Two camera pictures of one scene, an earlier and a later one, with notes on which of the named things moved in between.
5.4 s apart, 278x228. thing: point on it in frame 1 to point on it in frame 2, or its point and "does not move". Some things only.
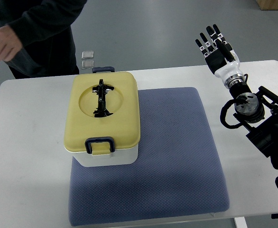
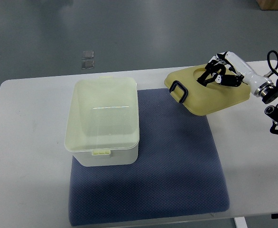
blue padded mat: x=178 y=174 does not move
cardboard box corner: x=274 y=4 does not move
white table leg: x=240 y=222 does not move
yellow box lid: x=102 y=105 to x=198 y=99
